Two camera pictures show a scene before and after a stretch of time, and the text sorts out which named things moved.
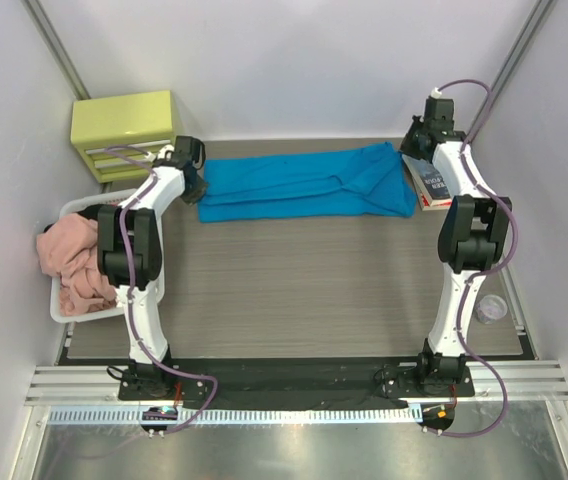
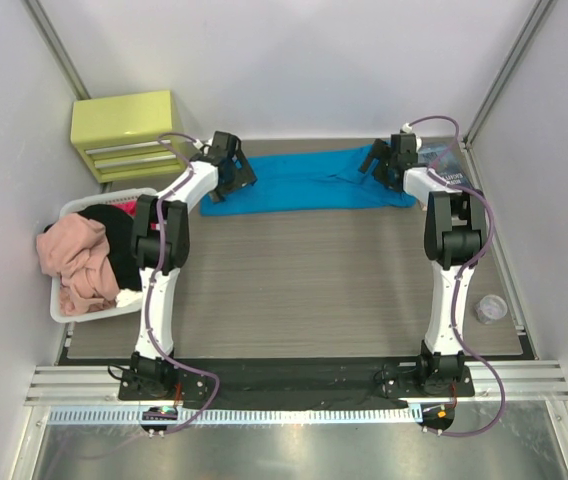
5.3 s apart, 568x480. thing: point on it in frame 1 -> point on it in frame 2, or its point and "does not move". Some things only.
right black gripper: x=411 y=145 -> x=381 y=163
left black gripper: x=194 y=189 -> x=237 y=176
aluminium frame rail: x=523 y=382 does not move
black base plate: x=295 y=386 does not move
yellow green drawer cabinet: x=140 y=121 does not move
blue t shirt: x=365 y=180 does not move
